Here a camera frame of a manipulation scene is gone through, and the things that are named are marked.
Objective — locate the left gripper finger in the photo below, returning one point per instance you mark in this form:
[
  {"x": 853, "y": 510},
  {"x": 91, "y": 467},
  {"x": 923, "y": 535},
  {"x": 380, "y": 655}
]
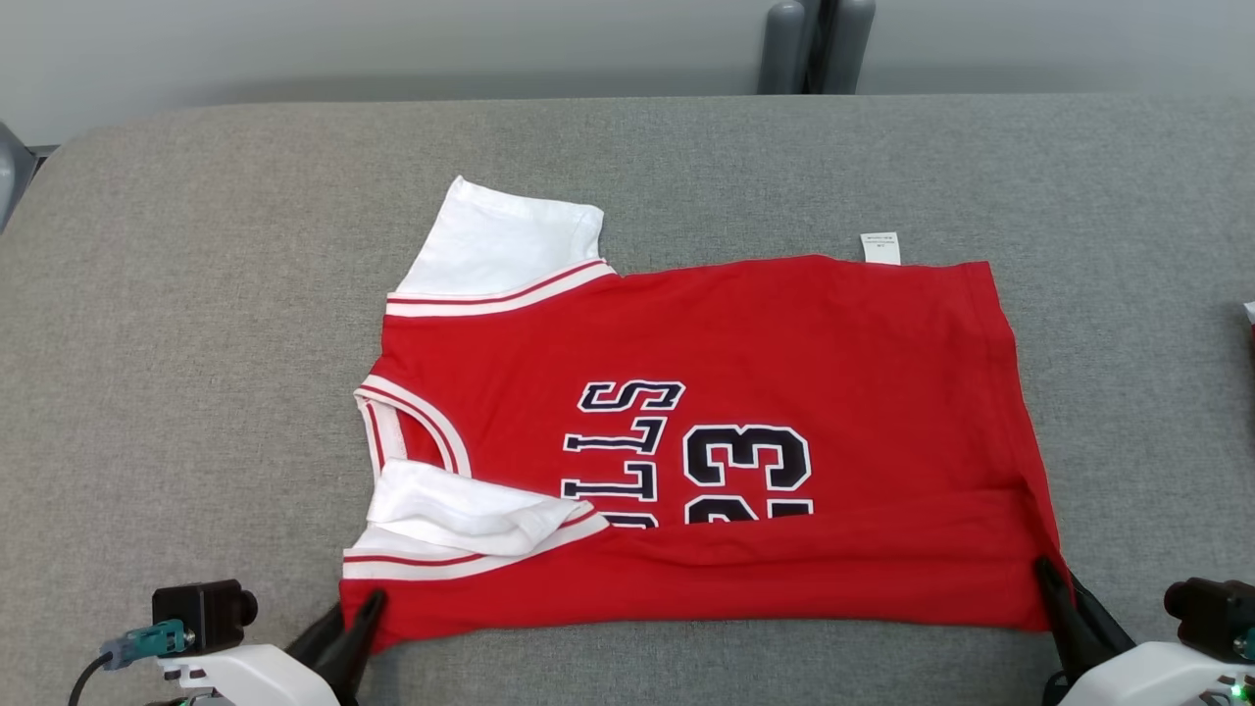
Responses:
[
  {"x": 316, "y": 642},
  {"x": 358, "y": 647}
]

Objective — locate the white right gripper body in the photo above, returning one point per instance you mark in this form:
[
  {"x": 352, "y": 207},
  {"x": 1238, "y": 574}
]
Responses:
[{"x": 1157, "y": 681}]

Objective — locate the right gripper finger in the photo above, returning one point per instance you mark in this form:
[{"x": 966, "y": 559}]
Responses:
[
  {"x": 1064, "y": 632},
  {"x": 1103, "y": 637}
]

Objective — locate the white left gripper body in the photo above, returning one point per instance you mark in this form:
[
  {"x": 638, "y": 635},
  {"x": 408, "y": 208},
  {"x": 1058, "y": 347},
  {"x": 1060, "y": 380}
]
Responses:
[{"x": 255, "y": 677}]

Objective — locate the red shorts with white band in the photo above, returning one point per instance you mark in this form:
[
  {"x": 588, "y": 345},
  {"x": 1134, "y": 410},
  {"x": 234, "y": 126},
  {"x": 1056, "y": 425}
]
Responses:
[{"x": 1250, "y": 328}]

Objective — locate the red jersey with white sleeves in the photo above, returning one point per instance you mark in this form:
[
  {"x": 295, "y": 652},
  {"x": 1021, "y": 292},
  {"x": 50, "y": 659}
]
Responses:
[{"x": 784, "y": 333}]

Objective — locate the grey slanted partition leg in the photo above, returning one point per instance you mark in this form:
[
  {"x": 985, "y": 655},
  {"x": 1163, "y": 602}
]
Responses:
[{"x": 8, "y": 176}]

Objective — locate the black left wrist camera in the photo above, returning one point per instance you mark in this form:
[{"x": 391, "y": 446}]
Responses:
[{"x": 201, "y": 613}]

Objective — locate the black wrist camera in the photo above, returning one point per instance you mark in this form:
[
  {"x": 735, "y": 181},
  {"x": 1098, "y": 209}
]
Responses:
[
  {"x": 201, "y": 613},
  {"x": 1211, "y": 618}
]

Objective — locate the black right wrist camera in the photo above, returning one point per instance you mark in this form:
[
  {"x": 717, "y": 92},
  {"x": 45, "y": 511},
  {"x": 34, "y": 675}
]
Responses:
[{"x": 1211, "y": 618}]

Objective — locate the grey double partition post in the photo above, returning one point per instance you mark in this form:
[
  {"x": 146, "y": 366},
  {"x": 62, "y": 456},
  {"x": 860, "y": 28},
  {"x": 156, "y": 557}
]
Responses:
[{"x": 784, "y": 49}]

